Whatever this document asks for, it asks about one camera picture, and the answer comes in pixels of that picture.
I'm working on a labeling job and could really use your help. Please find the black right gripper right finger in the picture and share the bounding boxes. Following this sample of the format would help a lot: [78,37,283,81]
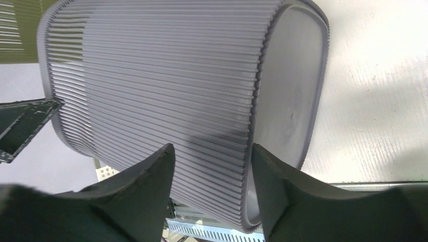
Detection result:
[251,144,427,241]

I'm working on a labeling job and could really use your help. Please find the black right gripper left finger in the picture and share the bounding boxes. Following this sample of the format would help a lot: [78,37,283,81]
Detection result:
[1,144,175,241]

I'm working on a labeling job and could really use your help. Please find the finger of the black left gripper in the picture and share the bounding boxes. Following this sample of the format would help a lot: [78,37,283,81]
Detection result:
[1,99,62,163]

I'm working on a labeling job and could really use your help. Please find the olive green ribbed basket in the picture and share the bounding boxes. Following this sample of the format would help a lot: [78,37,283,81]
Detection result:
[1,0,57,64]

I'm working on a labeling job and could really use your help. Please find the dark grey basket liner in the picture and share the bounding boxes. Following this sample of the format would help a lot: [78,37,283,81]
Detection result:
[37,1,330,233]

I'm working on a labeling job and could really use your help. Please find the white perforated plastic tray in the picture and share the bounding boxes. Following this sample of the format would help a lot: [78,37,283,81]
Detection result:
[95,165,119,182]

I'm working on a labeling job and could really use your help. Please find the white slotted cable duct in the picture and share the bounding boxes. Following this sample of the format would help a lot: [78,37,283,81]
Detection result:
[167,220,266,242]

